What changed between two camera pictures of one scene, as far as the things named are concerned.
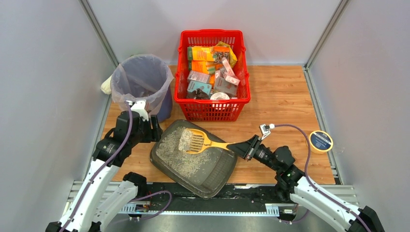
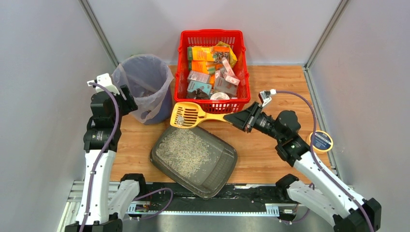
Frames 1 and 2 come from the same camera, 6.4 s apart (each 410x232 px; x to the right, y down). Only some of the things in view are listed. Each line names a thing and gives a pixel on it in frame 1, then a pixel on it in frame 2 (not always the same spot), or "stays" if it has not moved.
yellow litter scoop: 201,142 -> 185,115
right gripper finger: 246,149 -> 245,118
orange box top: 201,53 stays
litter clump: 184,140 -> 180,120
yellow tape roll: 321,141 stays
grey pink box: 196,76 stays
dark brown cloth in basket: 197,94 stays
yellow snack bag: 232,57 stays
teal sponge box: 205,87 stays
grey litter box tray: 207,174 stays
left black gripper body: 153,131 -> 127,100
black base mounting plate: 270,198 stays
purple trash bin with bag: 144,77 stays
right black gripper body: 251,148 -> 251,117
